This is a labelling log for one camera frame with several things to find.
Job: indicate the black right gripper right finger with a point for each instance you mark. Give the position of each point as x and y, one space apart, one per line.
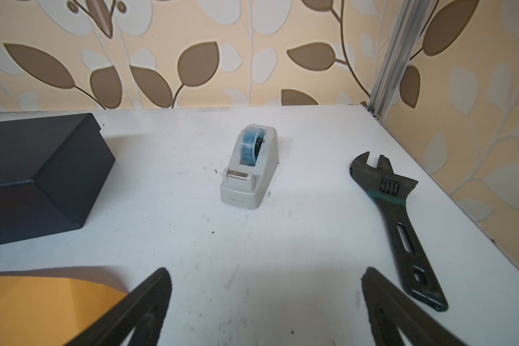
394 317

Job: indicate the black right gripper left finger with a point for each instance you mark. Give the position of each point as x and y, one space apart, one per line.
137 319

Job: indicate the aluminium frame post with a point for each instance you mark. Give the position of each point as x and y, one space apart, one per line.
410 22

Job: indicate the black adjustable wrench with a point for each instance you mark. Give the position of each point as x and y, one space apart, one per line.
389 191

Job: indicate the dark navy gift box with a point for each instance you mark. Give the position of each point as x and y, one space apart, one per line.
51 173

